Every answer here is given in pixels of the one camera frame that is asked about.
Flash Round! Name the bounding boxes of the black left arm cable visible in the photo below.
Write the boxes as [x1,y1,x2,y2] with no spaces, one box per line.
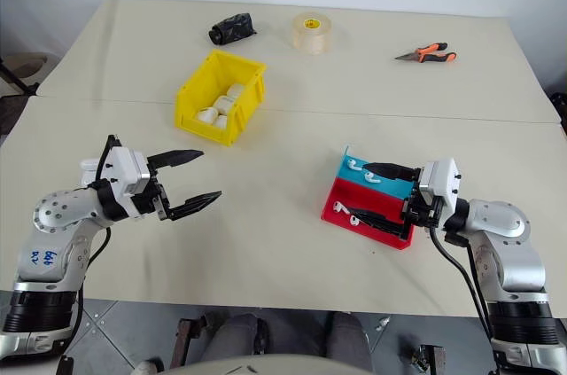
[56,134,124,375]

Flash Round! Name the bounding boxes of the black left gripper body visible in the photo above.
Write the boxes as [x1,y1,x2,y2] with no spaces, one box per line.
[130,155,172,223]

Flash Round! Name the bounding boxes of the black rolled plastic bag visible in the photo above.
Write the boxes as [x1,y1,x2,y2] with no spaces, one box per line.
[207,12,259,46]

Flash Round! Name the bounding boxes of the brown metal bracket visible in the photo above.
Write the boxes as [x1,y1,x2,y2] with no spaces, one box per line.
[170,316,198,368]
[409,342,447,375]

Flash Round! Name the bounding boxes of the grey rounded shape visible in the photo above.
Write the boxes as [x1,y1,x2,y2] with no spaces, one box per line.
[326,311,374,375]
[201,311,269,365]

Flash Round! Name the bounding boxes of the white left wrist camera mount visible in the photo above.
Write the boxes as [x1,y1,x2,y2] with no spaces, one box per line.
[105,146,154,217]

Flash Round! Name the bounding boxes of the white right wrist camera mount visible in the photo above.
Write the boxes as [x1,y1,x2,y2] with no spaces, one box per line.
[418,157,462,230]

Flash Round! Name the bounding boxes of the black stand beside table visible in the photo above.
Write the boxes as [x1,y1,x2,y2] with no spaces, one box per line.
[0,51,46,98]

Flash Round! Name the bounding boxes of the yellow plastic bin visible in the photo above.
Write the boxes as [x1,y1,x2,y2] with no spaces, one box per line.
[175,49,268,148]

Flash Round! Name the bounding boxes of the red plastic tray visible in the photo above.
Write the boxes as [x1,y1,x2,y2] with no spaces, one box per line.
[320,144,418,253]

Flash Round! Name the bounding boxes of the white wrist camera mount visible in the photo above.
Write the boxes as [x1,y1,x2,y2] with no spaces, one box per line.
[418,157,462,230]
[105,146,154,217]

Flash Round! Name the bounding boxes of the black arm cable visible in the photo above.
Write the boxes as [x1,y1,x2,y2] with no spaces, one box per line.
[426,227,504,375]
[56,134,124,375]

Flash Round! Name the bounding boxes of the orange and black pliers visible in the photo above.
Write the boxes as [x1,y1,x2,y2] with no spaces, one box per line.
[394,41,458,64]

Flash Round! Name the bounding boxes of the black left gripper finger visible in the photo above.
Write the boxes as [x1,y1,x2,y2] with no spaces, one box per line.
[169,191,222,223]
[151,149,206,170]

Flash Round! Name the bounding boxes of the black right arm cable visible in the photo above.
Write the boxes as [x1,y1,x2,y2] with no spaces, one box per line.
[426,227,504,375]

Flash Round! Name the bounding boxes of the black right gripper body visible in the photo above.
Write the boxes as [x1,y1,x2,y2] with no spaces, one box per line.
[400,166,445,240]

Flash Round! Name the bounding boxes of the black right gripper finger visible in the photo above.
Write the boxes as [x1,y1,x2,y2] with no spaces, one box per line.
[349,208,407,239]
[362,161,420,182]

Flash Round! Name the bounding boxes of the clear tape roll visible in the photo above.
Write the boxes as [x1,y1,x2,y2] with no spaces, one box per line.
[290,12,335,57]

